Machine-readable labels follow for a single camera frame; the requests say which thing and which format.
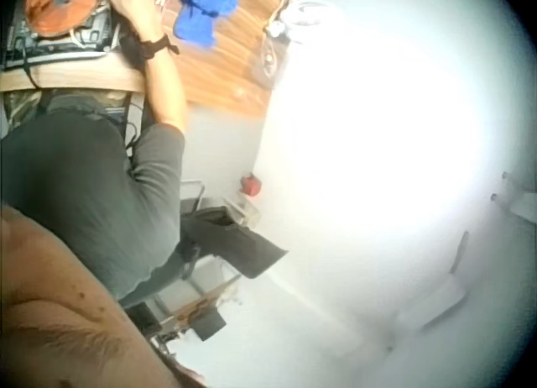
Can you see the person's legs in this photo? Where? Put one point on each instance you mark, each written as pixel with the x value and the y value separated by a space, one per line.
pixel 25 104

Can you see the orange round disc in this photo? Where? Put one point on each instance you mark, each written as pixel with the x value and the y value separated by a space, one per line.
pixel 58 8

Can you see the black office chair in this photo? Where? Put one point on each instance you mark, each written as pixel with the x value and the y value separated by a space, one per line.
pixel 235 241

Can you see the blue cloth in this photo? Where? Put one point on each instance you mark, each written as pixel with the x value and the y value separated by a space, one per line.
pixel 197 14

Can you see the black oval device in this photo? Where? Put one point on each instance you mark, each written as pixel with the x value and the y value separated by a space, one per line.
pixel 267 58

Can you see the black wrist band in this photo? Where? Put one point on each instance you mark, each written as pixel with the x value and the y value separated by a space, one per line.
pixel 155 47

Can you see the cluttered low cart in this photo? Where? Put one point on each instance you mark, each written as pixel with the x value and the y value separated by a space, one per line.
pixel 184 295

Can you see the black square box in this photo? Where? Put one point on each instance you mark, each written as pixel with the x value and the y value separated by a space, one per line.
pixel 210 325

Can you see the person's right hand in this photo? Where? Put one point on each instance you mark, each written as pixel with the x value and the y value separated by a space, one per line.
pixel 138 14

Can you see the open grey electronics chassis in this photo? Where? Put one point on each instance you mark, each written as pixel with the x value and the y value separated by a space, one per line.
pixel 54 48

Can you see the clear plastic box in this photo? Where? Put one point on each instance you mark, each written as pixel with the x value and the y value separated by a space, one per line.
pixel 239 209

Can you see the red small object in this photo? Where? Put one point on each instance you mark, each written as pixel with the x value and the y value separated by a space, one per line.
pixel 251 184

